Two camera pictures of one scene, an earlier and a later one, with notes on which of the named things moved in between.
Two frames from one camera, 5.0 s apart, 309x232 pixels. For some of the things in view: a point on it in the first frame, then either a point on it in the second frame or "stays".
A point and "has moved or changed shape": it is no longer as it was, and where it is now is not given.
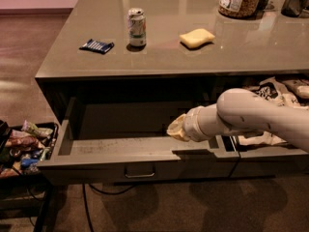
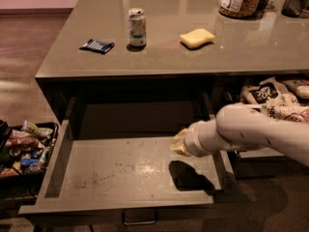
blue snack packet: (26, 162) stays
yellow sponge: (196, 38) stays
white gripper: (192, 125) -> (192, 142)
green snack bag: (34, 130) stays
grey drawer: (125, 139) has moved or changed shape
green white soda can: (137, 24) stays
